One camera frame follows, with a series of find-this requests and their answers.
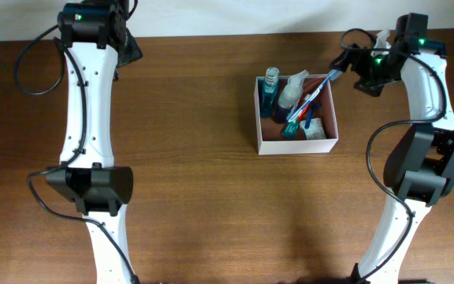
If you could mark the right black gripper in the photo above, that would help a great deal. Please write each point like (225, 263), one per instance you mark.
(363, 55)

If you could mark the clear blue sanitizer bottle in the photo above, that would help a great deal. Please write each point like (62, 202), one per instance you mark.
(290, 96)

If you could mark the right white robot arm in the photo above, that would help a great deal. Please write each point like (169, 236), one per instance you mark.
(420, 169)

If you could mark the blue white toothbrush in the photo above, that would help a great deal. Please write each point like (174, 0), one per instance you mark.
(296, 112)

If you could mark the teal toothpaste tube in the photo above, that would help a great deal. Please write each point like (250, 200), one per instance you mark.
(292, 126)

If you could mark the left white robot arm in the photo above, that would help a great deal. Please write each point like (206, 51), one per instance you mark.
(95, 42)

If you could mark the teal mouthwash bottle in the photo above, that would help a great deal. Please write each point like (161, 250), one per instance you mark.
(269, 91)

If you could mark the blue disposable razor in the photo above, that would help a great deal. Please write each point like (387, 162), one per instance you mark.
(312, 108)

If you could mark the green white soap box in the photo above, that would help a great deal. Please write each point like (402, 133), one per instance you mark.
(314, 131)

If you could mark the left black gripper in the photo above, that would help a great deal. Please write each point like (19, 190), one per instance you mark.
(133, 54)

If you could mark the white open cardboard box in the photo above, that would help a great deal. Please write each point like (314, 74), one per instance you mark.
(268, 132)

